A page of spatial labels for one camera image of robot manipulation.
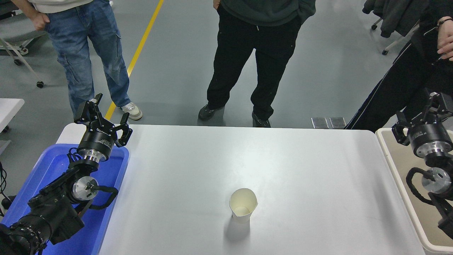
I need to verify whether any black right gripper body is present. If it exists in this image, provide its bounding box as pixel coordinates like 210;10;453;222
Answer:
407;123;453;149

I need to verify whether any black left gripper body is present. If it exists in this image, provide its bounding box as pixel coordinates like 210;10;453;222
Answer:
78;127;116;154

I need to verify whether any white paper cup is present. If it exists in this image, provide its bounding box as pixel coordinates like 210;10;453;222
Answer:
229;188;258;224

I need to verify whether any person's hand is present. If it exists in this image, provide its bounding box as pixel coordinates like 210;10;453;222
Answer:
437;24;453;61

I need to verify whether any person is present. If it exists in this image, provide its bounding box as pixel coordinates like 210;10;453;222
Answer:
12;0;143;121
344;0;453;132
197;0;316;128

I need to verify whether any blue plastic tray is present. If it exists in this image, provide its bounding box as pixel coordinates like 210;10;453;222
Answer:
0;143;130;255

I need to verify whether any large beige plastic bin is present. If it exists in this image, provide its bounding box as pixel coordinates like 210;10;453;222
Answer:
375;127;453;255

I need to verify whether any white side table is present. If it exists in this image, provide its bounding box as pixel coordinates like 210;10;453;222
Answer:
0;98;25;134

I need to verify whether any white-legged rolling chair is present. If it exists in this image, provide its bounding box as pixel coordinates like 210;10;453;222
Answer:
371;18;422;56

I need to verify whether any dark jacket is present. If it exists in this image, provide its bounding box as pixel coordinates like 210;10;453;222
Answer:
363;0;430;38

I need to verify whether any black floor plug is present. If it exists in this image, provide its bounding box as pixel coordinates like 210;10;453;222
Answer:
1;195;17;210

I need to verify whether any grey rolling cart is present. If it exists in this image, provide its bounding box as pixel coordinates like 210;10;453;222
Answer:
0;0;48;89

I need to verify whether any black cable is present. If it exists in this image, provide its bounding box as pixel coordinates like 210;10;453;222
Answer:
0;161;8;217

